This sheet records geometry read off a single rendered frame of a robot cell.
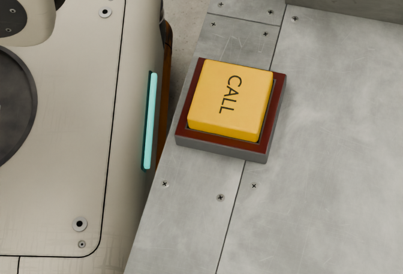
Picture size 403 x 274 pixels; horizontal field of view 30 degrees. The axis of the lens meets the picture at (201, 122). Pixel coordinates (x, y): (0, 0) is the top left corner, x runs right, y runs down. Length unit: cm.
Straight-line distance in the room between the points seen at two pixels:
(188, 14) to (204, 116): 109
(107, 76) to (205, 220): 71
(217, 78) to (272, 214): 12
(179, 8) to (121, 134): 53
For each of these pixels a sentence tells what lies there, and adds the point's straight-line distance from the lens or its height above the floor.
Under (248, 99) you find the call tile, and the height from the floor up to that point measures 84.
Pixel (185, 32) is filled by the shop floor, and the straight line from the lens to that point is 167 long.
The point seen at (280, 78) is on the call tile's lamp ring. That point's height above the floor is 82.
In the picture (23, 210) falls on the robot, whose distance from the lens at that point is 123.
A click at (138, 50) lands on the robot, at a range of 133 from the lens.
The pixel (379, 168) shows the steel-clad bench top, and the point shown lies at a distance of 65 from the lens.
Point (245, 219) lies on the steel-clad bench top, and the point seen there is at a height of 80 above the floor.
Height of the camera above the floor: 138
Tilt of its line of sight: 63 degrees down
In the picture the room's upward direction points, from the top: 8 degrees counter-clockwise
